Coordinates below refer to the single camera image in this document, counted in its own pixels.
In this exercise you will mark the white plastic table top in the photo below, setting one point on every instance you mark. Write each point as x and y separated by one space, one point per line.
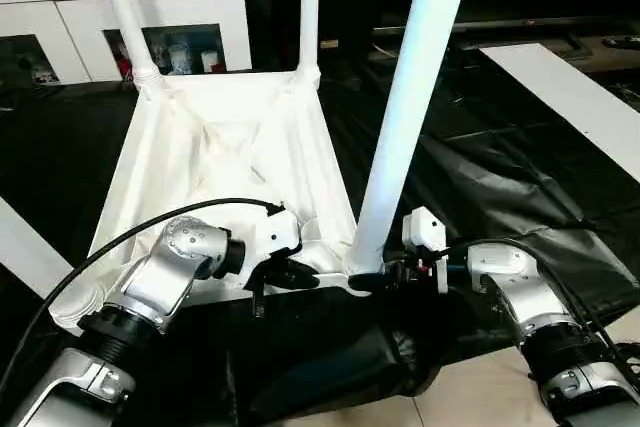
220 147

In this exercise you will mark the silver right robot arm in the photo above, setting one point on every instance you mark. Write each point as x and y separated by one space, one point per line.
510 282

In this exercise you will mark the black plastic mat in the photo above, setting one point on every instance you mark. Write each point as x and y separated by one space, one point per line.
520 177

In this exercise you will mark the white board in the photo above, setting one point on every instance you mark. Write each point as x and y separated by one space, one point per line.
570 87

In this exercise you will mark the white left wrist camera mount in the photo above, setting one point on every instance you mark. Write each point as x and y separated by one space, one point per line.
272 237

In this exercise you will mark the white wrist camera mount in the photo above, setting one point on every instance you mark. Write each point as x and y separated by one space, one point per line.
423 229
272 237

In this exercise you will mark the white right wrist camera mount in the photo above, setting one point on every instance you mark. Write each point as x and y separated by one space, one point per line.
423 229

